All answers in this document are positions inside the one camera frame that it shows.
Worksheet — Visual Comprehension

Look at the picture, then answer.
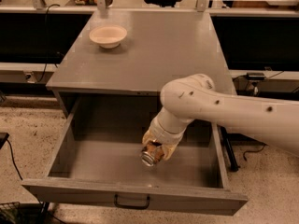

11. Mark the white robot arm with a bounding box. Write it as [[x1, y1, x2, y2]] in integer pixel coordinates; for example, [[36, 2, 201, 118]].
[[141, 74, 299, 167]]

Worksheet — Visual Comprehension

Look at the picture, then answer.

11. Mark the open grey top drawer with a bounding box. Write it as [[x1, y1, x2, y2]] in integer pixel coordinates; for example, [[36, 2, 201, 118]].
[[22, 94, 248, 216]]

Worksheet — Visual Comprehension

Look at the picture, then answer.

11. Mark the grey cabinet with counter top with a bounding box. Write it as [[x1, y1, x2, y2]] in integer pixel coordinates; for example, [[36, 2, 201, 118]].
[[47, 8, 235, 114]]

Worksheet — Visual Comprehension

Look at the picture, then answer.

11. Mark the cream paper bowl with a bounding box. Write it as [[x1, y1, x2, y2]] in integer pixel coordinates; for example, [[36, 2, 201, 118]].
[[89, 25, 127, 49]]

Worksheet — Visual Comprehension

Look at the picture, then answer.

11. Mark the black drawer handle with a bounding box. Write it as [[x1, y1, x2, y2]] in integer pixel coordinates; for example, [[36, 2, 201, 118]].
[[113, 194, 150, 210]]

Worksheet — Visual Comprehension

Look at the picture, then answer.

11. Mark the black cable on floor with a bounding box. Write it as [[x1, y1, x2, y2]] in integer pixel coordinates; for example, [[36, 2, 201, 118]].
[[6, 138, 24, 181]]

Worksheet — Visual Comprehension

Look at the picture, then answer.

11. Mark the black wire basket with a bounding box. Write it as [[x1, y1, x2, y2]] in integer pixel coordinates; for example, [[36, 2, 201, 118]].
[[0, 202, 22, 224]]

